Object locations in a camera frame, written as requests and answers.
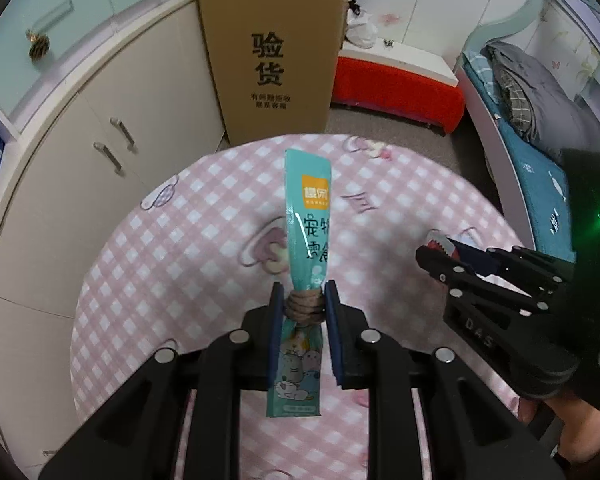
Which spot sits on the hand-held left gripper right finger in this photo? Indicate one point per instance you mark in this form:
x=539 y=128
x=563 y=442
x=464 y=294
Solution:
x=332 y=330

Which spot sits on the blue bedsheet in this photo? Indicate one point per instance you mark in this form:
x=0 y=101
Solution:
x=525 y=170

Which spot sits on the red white blue packet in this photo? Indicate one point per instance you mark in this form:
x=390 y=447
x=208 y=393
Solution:
x=470 y=255

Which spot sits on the grey clothing pile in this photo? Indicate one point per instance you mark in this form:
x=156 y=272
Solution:
x=540 y=90

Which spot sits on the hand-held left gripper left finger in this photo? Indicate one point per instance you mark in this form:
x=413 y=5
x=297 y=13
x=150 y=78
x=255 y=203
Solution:
x=276 y=330

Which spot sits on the person's right forearm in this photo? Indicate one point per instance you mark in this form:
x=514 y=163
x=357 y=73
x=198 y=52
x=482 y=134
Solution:
x=590 y=430

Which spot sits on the teal snack packet with twine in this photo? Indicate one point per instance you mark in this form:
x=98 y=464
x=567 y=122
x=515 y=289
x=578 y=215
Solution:
x=307 y=210

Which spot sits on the pinecone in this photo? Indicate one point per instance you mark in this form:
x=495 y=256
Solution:
x=38 y=44

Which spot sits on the pink checked tablecloth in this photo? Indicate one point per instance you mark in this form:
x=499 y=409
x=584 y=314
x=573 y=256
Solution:
x=180 y=260

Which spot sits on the red bench with white top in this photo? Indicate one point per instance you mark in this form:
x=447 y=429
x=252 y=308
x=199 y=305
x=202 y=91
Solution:
x=395 y=90

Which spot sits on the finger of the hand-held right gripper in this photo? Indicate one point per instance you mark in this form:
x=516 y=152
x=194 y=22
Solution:
x=480 y=310
x=530 y=265

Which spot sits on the white plastic bag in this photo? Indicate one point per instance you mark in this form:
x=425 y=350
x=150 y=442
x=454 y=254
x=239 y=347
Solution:
x=362 y=32

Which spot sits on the white cabinet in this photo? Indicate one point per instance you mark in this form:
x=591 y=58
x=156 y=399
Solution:
x=80 y=185

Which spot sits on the bed with blue bedding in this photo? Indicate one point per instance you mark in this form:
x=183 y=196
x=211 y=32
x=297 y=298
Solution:
x=485 y=130

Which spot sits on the light blue checked pillow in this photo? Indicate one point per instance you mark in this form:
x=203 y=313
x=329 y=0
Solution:
x=477 y=75

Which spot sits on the large cardboard box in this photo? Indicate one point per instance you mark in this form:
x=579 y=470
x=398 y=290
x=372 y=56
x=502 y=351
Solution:
x=270 y=60

